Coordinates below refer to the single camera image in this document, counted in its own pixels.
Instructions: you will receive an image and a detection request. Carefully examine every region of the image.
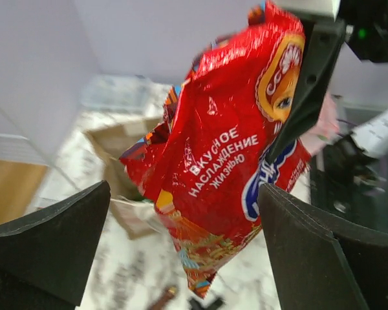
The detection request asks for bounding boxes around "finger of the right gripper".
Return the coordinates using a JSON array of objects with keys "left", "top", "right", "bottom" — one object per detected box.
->
[{"left": 266, "top": 17, "right": 346, "bottom": 161}]

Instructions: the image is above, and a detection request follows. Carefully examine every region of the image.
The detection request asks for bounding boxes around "red snack packet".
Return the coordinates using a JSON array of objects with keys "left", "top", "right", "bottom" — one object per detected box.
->
[{"left": 120, "top": 1, "right": 310, "bottom": 298}]

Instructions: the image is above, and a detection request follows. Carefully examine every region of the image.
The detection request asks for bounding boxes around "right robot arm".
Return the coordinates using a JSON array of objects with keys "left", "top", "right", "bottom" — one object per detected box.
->
[{"left": 266, "top": 1, "right": 388, "bottom": 230}]

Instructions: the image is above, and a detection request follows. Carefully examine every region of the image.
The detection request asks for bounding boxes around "clear plastic organizer box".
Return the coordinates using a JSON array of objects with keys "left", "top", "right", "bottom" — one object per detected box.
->
[{"left": 81, "top": 74, "right": 171, "bottom": 115}]

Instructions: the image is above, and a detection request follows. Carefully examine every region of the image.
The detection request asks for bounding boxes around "brown paper grocery bag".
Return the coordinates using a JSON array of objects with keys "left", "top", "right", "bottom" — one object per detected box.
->
[{"left": 85, "top": 118, "right": 167, "bottom": 240}]

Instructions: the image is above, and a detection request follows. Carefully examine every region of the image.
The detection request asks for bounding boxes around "pink plastic bag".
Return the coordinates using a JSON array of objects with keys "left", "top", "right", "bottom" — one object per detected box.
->
[{"left": 300, "top": 92, "right": 340, "bottom": 156}]

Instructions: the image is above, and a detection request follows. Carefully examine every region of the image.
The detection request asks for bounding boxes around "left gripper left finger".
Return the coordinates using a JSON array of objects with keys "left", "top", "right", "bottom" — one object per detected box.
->
[{"left": 0, "top": 181, "right": 111, "bottom": 310}]

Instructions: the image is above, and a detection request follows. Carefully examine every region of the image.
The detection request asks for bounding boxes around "white wire wooden shelf rack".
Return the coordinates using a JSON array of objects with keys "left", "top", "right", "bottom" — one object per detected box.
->
[{"left": 0, "top": 95, "right": 52, "bottom": 229}]

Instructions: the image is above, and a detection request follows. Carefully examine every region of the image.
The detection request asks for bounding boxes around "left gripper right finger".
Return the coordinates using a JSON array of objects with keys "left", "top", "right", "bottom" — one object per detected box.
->
[{"left": 257, "top": 183, "right": 388, "bottom": 310}]

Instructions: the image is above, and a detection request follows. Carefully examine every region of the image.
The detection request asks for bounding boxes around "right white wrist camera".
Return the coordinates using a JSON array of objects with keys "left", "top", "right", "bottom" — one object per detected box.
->
[{"left": 274, "top": 0, "right": 341, "bottom": 19}]

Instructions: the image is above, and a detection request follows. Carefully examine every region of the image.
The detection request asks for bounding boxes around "black T-handle tool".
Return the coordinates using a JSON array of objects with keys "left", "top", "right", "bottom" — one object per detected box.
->
[{"left": 187, "top": 295, "right": 224, "bottom": 310}]

